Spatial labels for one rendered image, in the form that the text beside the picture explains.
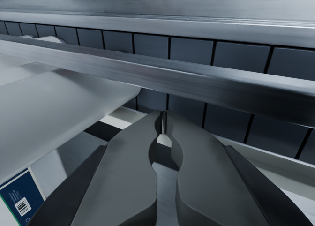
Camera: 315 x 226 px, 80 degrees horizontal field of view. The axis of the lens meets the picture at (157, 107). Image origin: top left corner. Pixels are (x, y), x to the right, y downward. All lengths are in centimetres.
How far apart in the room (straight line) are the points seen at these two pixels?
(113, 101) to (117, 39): 7
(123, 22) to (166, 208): 25
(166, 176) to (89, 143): 14
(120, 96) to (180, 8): 11
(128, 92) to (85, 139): 17
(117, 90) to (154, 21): 7
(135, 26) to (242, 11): 10
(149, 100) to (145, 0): 11
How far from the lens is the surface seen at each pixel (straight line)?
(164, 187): 28
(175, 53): 17
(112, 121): 20
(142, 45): 19
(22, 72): 19
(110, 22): 21
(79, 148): 36
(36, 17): 30
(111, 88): 16
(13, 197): 50
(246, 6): 20
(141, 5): 24
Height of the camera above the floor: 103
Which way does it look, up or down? 49 degrees down
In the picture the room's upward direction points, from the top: 131 degrees counter-clockwise
